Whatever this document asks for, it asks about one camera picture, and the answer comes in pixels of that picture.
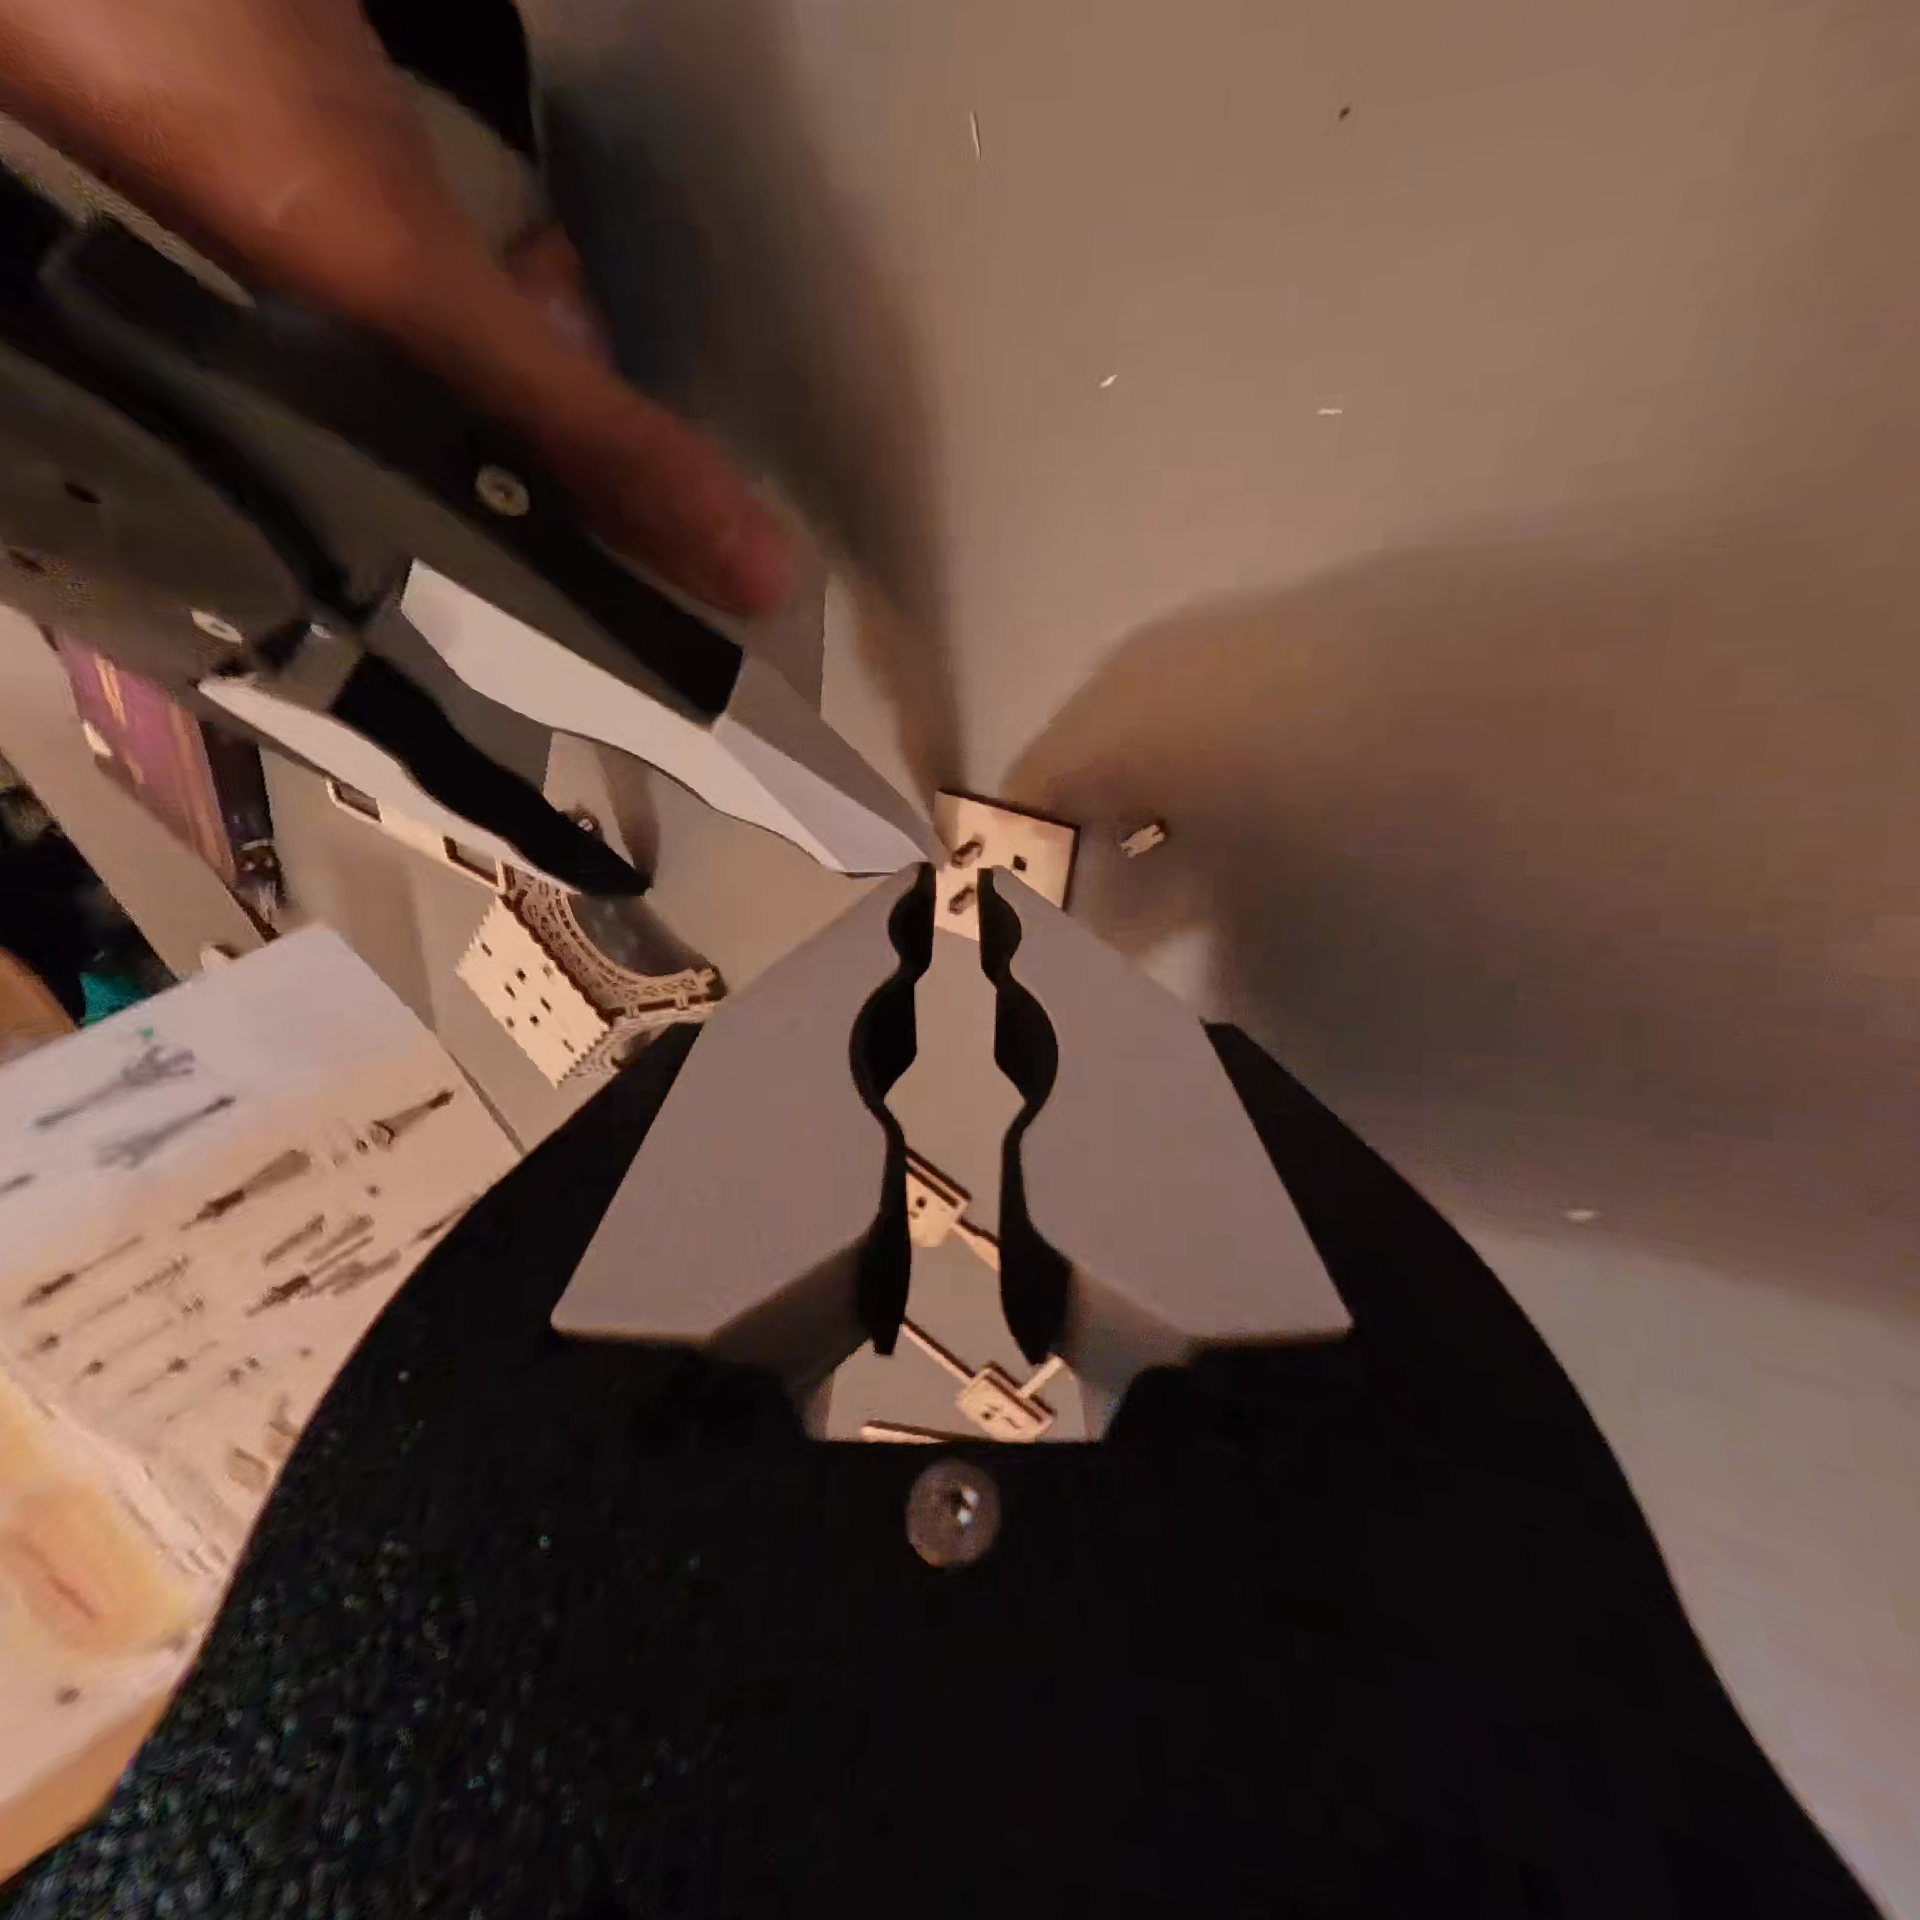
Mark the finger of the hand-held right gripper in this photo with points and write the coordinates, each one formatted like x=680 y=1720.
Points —
x=597 y=690
x=301 y=735

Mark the brown wooden board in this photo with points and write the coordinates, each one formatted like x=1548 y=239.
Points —
x=60 y=1770

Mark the tiny wooden peg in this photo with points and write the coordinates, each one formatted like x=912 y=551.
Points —
x=1144 y=836

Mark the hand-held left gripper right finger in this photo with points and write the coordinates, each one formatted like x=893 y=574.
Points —
x=1187 y=1185

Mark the small square wooden plate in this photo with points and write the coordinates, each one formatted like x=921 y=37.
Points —
x=1036 y=840

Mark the wooden lattice tower base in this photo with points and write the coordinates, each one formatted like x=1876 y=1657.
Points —
x=523 y=992

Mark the paper instruction leaflet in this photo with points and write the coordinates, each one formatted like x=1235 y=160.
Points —
x=179 y=1201

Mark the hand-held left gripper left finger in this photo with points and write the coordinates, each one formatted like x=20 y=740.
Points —
x=735 y=1185

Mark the person's right hand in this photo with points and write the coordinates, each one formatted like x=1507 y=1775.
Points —
x=301 y=182

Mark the wooden four-square frame piece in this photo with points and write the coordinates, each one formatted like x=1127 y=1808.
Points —
x=998 y=1401

